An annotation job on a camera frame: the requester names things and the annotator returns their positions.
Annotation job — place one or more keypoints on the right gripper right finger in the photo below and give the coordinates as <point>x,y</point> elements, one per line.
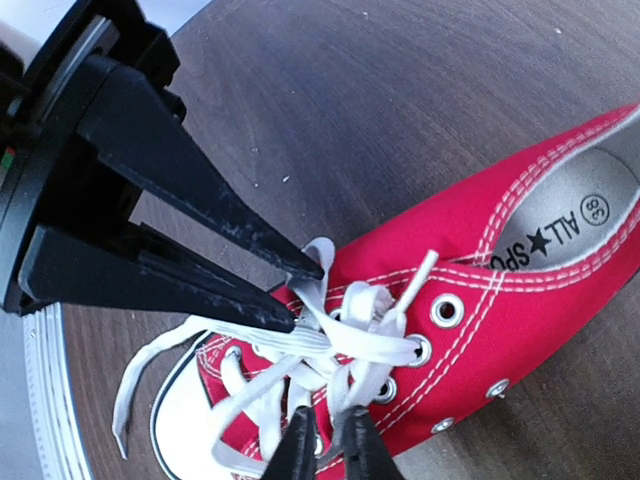
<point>365,454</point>

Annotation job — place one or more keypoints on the red canvas sneaker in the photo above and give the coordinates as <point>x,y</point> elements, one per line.
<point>422,321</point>

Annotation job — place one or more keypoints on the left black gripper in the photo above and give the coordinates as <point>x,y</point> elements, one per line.
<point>89,125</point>

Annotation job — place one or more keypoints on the aluminium front rail frame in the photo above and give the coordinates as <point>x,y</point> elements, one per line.
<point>40,434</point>

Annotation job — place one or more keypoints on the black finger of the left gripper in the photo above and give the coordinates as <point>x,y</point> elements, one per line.
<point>139,268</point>

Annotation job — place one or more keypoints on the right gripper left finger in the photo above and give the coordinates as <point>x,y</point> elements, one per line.
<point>294,458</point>

